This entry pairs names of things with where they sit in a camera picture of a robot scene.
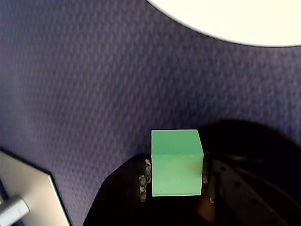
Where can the monitor with silver stand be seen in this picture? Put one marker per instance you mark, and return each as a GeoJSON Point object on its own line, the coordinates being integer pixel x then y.
{"type": "Point", "coordinates": [35, 183]}

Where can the green plastic cube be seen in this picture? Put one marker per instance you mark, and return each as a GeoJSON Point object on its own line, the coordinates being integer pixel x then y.
{"type": "Point", "coordinates": [176, 174]}

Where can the white round plate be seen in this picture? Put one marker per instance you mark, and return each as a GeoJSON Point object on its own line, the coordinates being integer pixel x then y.
{"type": "Point", "coordinates": [235, 18]}

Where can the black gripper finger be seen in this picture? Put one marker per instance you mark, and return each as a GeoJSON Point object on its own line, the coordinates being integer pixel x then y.
{"type": "Point", "coordinates": [122, 200]}
{"type": "Point", "coordinates": [235, 193]}

